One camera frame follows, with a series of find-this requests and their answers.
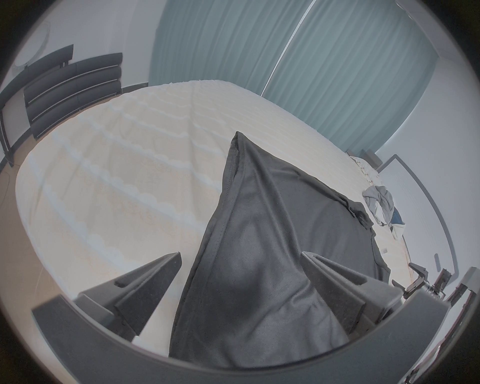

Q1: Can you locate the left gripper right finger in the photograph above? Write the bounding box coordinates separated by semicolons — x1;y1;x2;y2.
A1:
301;251;405;344

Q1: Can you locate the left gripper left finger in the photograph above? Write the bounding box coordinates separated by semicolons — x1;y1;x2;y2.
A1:
75;252;182;340

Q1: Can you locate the black T-shirt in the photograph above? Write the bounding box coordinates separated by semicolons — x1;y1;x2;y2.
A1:
169;130;391;370

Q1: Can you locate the pile of clothes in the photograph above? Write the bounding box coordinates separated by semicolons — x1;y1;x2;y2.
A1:
361;184;408;241

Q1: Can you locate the bed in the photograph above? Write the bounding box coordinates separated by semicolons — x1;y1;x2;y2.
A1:
15;78;459;361

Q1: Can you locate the white printed pillow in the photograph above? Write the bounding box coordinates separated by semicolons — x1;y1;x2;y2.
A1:
349;154;379;177

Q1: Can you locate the grey bedside table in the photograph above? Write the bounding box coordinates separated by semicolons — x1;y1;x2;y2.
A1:
347;148;380;166

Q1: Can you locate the blue-green curtain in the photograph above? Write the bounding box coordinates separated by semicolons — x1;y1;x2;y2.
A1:
262;0;440;152
148;0;313;95

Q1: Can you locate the dark grey chest of drawers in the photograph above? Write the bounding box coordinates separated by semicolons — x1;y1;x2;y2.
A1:
23;52;124;140

